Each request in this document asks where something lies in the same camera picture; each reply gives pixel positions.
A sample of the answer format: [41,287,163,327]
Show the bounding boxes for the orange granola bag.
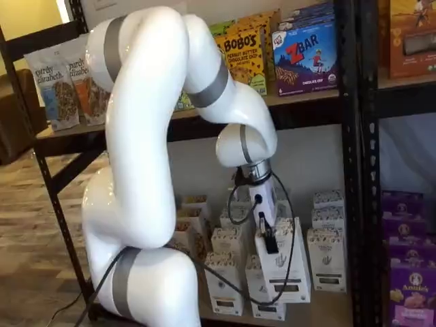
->
[66,35,112,127]

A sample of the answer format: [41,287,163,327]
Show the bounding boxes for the long black robot cable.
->
[73,170,298,324]

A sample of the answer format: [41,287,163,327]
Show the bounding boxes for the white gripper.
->
[248,179,279,255]

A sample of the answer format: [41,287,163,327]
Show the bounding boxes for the blue Z Bar box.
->
[271,20,341,97]
[277,1,337,31]

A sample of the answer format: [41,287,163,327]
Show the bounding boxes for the white box green strip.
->
[254,217,311,305]
[311,206,345,232]
[306,227,347,293]
[312,189,345,211]

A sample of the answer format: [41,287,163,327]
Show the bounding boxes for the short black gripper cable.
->
[227,170,263,225]

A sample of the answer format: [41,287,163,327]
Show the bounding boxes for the yellow purely elizabeth box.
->
[176,207,207,225]
[182,193,209,211]
[173,221,195,243]
[166,234,207,265]

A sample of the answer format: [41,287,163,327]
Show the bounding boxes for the green Bobo's apple pie box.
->
[172,89,198,112]

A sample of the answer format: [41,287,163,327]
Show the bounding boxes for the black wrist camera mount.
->
[233,166,248,187]

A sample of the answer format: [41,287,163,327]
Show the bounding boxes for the orange Annie's box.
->
[388,0,436,80]

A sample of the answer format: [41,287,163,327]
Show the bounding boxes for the black metal shelf rack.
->
[360,0,436,327]
[0,0,364,327]

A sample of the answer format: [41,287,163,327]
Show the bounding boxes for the yellow Bobo's peanut butter box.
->
[236,10,277,82]
[215,26,270,97]

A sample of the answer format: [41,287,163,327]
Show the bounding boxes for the white box pink strip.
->
[245,253,287,321]

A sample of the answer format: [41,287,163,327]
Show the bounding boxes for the brown armchair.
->
[0,67,47,166]

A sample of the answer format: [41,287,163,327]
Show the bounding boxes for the blue granola bag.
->
[23,44,81,132]

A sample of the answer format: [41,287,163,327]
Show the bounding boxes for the purple Annie's box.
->
[381,213,433,243]
[386,234,436,270]
[388,264,436,327]
[381,189,425,219]

